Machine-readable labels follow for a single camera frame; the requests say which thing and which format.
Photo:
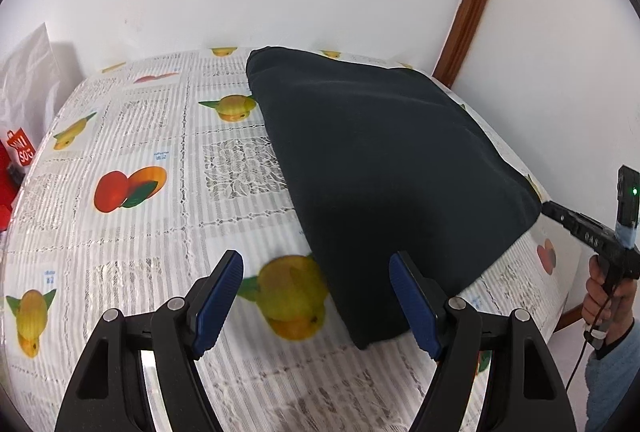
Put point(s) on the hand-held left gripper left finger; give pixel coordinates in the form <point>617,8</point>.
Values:
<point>220,302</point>

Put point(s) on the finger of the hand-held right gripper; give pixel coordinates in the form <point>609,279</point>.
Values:
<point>557,212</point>

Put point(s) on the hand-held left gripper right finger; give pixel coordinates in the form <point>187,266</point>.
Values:
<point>415,307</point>

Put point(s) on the black t-shirt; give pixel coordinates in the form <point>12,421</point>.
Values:
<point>390,172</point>

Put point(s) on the person's right hand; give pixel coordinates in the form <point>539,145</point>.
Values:
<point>595,292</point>

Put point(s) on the brown wooden baseboard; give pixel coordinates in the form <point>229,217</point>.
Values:
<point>570,318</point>

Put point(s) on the fruit print tablecloth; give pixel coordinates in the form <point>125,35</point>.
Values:
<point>150,237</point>

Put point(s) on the red bag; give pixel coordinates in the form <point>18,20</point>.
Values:
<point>7,192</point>

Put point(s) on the white plastic bag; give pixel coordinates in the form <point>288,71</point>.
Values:
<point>25,82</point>

